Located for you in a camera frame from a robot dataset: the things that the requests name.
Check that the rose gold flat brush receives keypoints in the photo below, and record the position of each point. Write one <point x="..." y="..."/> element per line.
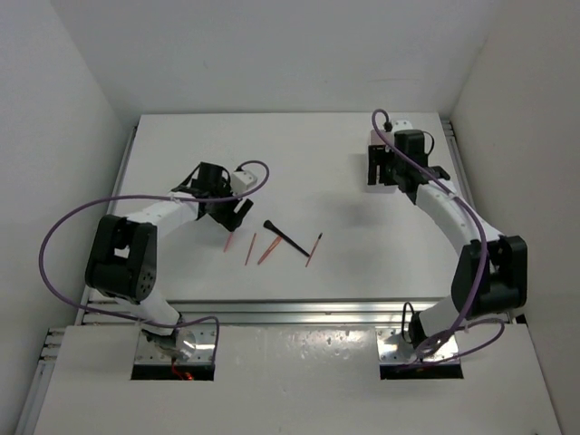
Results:
<point x="269" y="250"/>

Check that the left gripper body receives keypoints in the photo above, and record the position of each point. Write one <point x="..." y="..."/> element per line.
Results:
<point x="222" y="212"/>

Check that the aluminium front rail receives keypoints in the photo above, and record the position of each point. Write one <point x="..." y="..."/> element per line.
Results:
<point x="292" y="312"/>

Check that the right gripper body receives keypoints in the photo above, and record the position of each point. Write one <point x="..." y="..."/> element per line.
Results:
<point x="389" y="166"/>

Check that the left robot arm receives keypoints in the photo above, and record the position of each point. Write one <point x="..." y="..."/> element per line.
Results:
<point x="123" y="260"/>

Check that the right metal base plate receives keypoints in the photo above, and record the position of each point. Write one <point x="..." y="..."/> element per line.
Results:
<point x="393" y="350"/>

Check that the black powder brush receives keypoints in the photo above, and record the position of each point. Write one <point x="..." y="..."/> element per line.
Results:
<point x="270" y="226"/>

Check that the clear acrylic organizer box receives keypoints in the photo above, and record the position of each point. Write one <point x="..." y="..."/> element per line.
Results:
<point x="378" y="188"/>

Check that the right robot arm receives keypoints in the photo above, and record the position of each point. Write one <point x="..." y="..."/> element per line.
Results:
<point x="491" y="273"/>

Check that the metal base plate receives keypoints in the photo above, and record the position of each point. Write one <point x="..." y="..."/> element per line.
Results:
<point x="393" y="350"/>
<point x="184" y="347"/>

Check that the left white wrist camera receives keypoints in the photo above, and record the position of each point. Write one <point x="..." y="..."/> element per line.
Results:
<point x="242" y="181"/>

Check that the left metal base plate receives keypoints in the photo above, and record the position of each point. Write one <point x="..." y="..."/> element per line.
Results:
<point x="184" y="347"/>

